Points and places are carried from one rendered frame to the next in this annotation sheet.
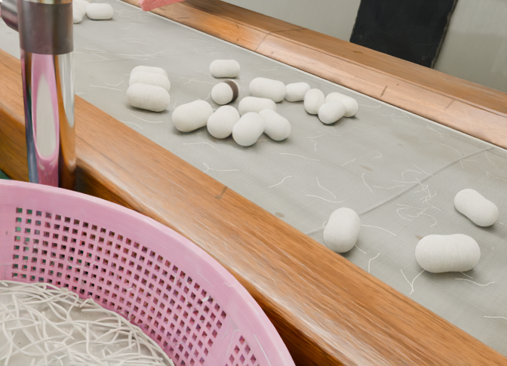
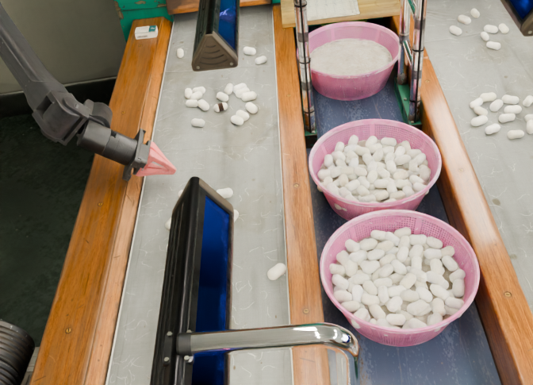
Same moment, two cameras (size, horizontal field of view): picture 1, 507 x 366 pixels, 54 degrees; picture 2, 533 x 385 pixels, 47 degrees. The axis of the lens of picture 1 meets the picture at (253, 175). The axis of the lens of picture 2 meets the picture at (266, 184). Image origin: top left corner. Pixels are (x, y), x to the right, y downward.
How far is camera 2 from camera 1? 1.68 m
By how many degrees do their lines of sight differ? 92
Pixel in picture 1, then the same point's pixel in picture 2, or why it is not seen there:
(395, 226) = (243, 62)
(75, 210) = not seen: hidden behind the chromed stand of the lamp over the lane
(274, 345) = not seen: hidden behind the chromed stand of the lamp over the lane
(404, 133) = (183, 83)
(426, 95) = (151, 84)
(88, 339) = (315, 65)
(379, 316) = (283, 41)
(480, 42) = not seen: outside the picture
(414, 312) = (278, 40)
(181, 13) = (134, 188)
